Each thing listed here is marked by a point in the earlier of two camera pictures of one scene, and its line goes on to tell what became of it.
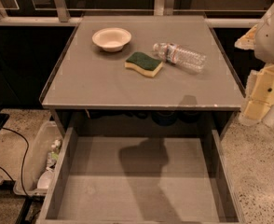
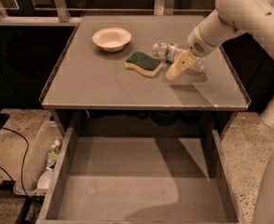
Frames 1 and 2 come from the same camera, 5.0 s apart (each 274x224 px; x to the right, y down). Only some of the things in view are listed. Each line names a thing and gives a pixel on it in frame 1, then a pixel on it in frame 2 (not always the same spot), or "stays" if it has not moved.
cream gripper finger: [267, 86] to [182, 63]
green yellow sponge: [143, 63] stays
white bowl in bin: [45, 179] stays
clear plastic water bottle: [181, 56] stays
